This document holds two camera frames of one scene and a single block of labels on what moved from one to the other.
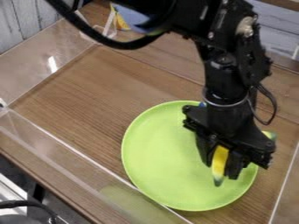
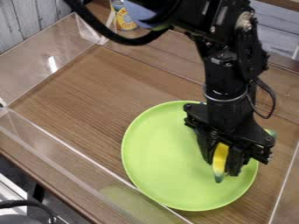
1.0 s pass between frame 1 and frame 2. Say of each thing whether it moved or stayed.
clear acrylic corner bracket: moved
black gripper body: stayed
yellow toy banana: stayed
